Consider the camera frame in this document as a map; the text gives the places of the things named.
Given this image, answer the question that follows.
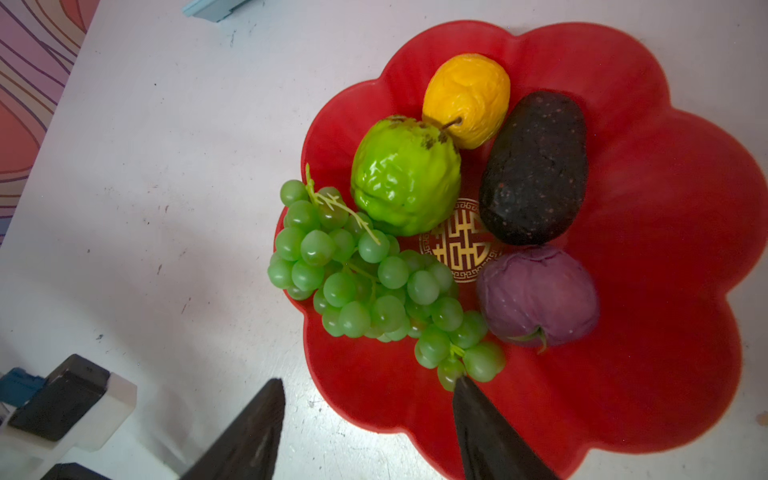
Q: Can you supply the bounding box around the dark fake avocado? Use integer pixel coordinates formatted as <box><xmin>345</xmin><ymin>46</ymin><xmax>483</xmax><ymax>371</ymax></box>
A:
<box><xmin>478</xmin><ymin>91</ymin><xmax>588</xmax><ymax>246</ymax></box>

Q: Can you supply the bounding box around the green fake grape bunch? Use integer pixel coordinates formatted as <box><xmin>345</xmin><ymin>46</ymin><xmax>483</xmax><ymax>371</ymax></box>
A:
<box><xmin>267</xmin><ymin>178</ymin><xmax>506</xmax><ymax>391</ymax></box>

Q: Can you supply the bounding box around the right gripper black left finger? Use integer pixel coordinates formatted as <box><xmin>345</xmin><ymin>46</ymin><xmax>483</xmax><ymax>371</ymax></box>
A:
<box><xmin>181</xmin><ymin>378</ymin><xmax>286</xmax><ymax>480</ymax></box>

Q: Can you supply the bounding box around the yellow fake pear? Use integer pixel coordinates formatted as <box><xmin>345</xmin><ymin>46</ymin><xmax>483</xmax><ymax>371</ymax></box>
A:
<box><xmin>422</xmin><ymin>53</ymin><xmax>511</xmax><ymax>150</ymax></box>

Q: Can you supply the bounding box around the green fake custard apple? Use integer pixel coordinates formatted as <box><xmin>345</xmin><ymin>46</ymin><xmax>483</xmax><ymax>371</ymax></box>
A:
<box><xmin>351</xmin><ymin>116</ymin><xmax>461</xmax><ymax>237</ymax></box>

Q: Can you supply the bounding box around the purple fake fig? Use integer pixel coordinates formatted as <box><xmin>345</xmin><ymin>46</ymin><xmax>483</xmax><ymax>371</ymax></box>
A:
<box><xmin>476</xmin><ymin>245</ymin><xmax>600</xmax><ymax>350</ymax></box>

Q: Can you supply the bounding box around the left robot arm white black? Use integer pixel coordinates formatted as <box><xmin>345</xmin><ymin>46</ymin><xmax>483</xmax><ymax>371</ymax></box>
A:
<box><xmin>1</xmin><ymin>354</ymin><xmax>137</xmax><ymax>479</ymax></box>

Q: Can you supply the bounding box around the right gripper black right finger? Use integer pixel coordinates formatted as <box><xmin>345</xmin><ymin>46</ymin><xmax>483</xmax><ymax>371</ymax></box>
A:
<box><xmin>452</xmin><ymin>376</ymin><xmax>558</xmax><ymax>480</ymax></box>

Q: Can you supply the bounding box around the red flower-shaped fruit bowl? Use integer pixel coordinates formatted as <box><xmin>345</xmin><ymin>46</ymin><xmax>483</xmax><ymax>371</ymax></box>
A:
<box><xmin>301</xmin><ymin>21</ymin><xmax>767</xmax><ymax>478</ymax></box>

